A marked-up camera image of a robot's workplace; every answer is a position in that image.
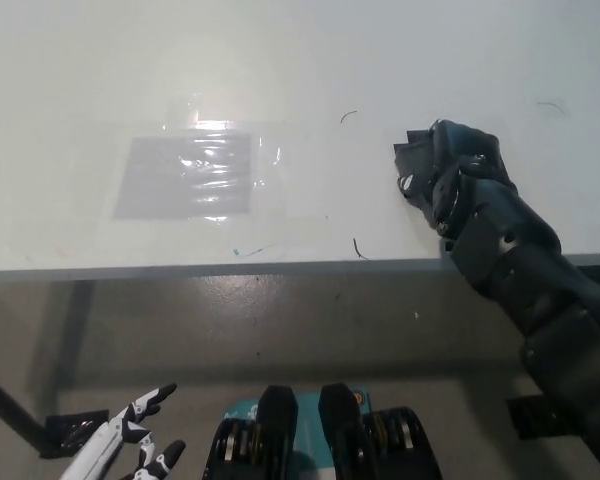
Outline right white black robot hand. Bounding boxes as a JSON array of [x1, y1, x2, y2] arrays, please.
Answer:
[[395, 118, 522, 237]]

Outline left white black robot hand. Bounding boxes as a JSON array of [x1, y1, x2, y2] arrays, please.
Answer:
[[59, 383, 187, 480]]

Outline black tape marked spot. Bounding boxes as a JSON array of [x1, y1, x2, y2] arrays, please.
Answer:
[[392, 129, 439, 211]]

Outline black robot legs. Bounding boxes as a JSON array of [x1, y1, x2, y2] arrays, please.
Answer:
[[207, 383, 444, 480]]

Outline grey rectangular marked patch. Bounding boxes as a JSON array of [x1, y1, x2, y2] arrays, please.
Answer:
[[112, 133, 254, 221]]

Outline large clear plastic film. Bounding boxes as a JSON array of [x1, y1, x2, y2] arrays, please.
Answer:
[[97, 97, 331, 249]]

